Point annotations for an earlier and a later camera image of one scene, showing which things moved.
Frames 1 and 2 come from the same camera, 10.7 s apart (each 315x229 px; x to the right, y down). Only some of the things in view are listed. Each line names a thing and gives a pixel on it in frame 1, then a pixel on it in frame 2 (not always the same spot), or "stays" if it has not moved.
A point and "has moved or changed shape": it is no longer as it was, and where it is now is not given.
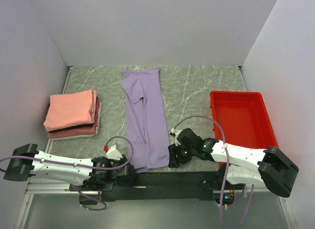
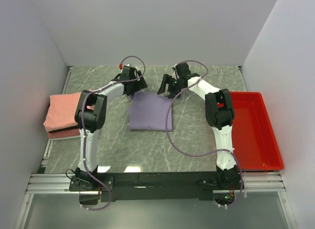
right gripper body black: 184,153 to 176,88
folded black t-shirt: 72,127 stays
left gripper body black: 120,161 to 137,86
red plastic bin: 245,118 stays
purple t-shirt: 146,130 has moved or changed shape
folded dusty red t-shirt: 77,132 stays
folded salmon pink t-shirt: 71,110 stays
